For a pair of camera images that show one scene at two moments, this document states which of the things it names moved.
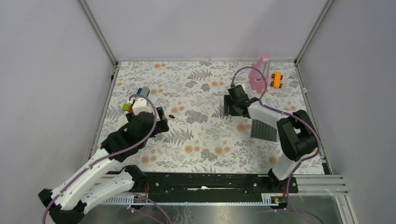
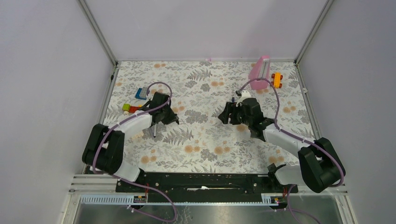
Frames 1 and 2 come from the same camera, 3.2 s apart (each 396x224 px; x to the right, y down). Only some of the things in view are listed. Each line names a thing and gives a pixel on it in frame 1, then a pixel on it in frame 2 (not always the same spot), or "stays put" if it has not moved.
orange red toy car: [276, 83] stays put
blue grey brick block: [144, 91] stays put
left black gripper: [162, 126] → [172, 117]
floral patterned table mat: [190, 95] stays put
